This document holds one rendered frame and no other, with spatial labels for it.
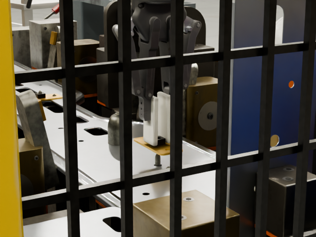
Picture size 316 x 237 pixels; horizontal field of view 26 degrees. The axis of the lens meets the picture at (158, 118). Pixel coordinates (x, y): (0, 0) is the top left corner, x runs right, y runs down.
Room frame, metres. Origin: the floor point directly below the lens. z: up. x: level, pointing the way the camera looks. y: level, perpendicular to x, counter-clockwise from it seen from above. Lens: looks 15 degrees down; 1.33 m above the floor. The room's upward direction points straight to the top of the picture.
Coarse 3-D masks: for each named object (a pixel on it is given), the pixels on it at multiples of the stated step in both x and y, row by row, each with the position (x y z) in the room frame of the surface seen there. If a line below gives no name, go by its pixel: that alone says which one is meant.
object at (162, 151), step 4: (160, 136) 0.94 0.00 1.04; (136, 140) 0.95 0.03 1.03; (140, 140) 0.95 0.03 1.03; (160, 140) 0.93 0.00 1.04; (164, 140) 0.93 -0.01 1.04; (140, 144) 0.94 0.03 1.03; (144, 144) 0.93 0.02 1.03; (148, 144) 0.93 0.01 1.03; (160, 144) 0.93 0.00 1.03; (164, 144) 0.93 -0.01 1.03; (168, 144) 0.93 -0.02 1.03; (148, 148) 0.92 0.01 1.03; (152, 148) 0.92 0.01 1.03; (156, 148) 0.92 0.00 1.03; (160, 148) 0.92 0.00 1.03; (164, 148) 0.92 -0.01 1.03; (168, 148) 0.92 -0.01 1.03; (156, 152) 0.90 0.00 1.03; (160, 152) 0.90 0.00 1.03; (164, 152) 0.90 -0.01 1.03; (168, 152) 0.90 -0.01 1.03
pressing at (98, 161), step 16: (16, 64) 1.69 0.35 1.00; (48, 80) 1.51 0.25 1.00; (80, 96) 1.35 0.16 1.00; (48, 112) 1.23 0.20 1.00; (80, 112) 1.23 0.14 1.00; (48, 128) 1.13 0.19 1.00; (80, 128) 1.13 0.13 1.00; (96, 128) 1.14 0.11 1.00; (80, 144) 1.04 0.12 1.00; (96, 144) 1.04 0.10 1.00; (192, 144) 1.02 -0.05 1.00; (64, 160) 0.96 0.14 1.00; (80, 160) 0.96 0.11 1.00; (96, 160) 0.96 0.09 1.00; (112, 160) 0.96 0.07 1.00; (144, 160) 0.96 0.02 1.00; (192, 160) 0.96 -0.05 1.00; (80, 176) 0.90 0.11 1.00; (96, 176) 0.89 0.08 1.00; (112, 176) 0.89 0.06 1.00; (192, 176) 0.89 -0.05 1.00; (208, 176) 0.89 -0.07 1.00; (112, 192) 0.83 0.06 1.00; (144, 192) 0.83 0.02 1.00; (160, 192) 0.83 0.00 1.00; (208, 192) 0.83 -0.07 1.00
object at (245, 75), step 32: (256, 0) 0.69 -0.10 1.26; (288, 0) 0.71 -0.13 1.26; (256, 32) 0.69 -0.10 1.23; (288, 32) 0.71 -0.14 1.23; (256, 64) 0.69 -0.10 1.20; (288, 64) 0.71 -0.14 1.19; (256, 96) 0.69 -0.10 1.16; (288, 96) 0.71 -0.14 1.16; (256, 128) 0.69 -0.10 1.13; (288, 128) 0.71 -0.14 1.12; (288, 160) 0.71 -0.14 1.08
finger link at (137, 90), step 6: (114, 30) 0.91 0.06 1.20; (132, 42) 0.90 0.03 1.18; (132, 48) 0.90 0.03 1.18; (132, 54) 0.90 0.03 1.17; (132, 72) 0.90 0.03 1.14; (138, 72) 0.91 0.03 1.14; (132, 78) 0.90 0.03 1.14; (138, 78) 0.91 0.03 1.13; (132, 84) 0.90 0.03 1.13; (138, 84) 0.91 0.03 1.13; (138, 90) 0.91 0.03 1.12
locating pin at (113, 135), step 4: (116, 112) 1.05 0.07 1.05; (112, 116) 1.04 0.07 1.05; (116, 116) 1.04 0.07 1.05; (112, 120) 1.04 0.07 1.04; (116, 120) 1.03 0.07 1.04; (108, 124) 1.04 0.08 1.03; (112, 124) 1.03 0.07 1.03; (116, 124) 1.03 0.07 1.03; (108, 128) 1.04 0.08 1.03; (112, 128) 1.03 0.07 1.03; (116, 128) 1.03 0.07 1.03; (108, 132) 1.04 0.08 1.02; (112, 132) 1.03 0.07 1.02; (116, 132) 1.03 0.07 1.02; (108, 136) 1.04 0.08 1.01; (112, 136) 1.03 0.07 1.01; (116, 136) 1.03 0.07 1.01; (108, 140) 1.04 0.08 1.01; (112, 140) 1.03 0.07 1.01; (116, 140) 1.03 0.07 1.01; (112, 144) 1.03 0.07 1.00; (116, 144) 1.03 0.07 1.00
